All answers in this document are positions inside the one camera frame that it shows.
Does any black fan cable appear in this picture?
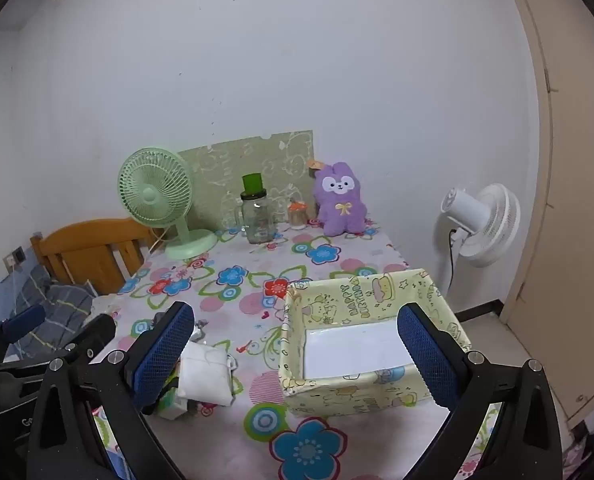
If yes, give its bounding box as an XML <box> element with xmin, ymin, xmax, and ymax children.
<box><xmin>448</xmin><ymin>229</ymin><xmax>459</xmax><ymax>292</ymax></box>

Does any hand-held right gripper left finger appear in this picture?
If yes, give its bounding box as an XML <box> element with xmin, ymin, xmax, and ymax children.
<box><xmin>27</xmin><ymin>301</ymin><xmax>196</xmax><ymax>480</ymax></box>

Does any white standing fan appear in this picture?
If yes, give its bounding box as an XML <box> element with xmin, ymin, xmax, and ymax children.
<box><xmin>439</xmin><ymin>182</ymin><xmax>521</xmax><ymax>268</ymax></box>

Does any small glass jar orange lid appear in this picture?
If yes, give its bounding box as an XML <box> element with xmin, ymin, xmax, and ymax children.
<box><xmin>288</xmin><ymin>199</ymin><xmax>309</xmax><ymax>231</ymax></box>

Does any white plastic-wrapped packet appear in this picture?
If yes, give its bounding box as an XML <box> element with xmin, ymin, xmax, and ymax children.
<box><xmin>178</xmin><ymin>341</ymin><xmax>236</xmax><ymax>407</ymax></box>

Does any white blanket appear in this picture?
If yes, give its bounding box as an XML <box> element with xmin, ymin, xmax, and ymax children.
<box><xmin>94</xmin><ymin>292</ymin><xmax>128</xmax><ymax>321</ymax></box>

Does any green packet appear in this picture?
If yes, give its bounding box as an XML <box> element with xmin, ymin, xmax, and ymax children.
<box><xmin>156</xmin><ymin>384</ymin><xmax>191</xmax><ymax>419</ymax></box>

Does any green patterned board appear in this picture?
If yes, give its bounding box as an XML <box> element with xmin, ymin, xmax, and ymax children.
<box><xmin>177</xmin><ymin>130</ymin><xmax>315</xmax><ymax>231</ymax></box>

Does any beige door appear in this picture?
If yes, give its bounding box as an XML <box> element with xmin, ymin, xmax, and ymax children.
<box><xmin>497</xmin><ymin>0</ymin><xmax>594</xmax><ymax>421</ymax></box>

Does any glass mug jar green lid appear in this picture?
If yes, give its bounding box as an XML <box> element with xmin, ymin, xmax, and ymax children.
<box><xmin>234</xmin><ymin>174</ymin><xmax>278</xmax><ymax>245</ymax></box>

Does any purple plush rabbit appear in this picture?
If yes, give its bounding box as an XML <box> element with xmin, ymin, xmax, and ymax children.
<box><xmin>307</xmin><ymin>159</ymin><xmax>369</xmax><ymax>237</ymax></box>

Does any green desk fan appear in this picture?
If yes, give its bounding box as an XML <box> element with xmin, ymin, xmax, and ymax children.
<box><xmin>117</xmin><ymin>147</ymin><xmax>219</xmax><ymax>261</ymax></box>

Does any floral tablecloth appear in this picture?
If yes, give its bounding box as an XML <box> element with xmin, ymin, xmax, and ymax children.
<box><xmin>89</xmin><ymin>222</ymin><xmax>508</xmax><ymax>480</ymax></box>

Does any grey plaid pillow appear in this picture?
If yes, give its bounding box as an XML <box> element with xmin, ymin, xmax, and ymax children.
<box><xmin>7</xmin><ymin>265</ymin><xmax>98</xmax><ymax>356</ymax></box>

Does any yellow cartoon fabric box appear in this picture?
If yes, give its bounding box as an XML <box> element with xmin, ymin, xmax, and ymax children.
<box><xmin>278</xmin><ymin>268</ymin><xmax>473</xmax><ymax>417</ymax></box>

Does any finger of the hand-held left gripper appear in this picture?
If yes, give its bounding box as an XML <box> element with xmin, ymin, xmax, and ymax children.
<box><xmin>0</xmin><ymin>305</ymin><xmax>48</xmax><ymax>362</ymax></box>
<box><xmin>7</xmin><ymin>313</ymin><xmax>118</xmax><ymax>369</ymax></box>

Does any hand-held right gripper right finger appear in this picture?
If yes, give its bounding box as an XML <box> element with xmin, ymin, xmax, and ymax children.
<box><xmin>397</xmin><ymin>302</ymin><xmax>563</xmax><ymax>480</ymax></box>

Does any wooden bed headboard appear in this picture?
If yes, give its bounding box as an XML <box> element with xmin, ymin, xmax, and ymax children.
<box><xmin>29</xmin><ymin>217</ymin><xmax>165</xmax><ymax>296</ymax></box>

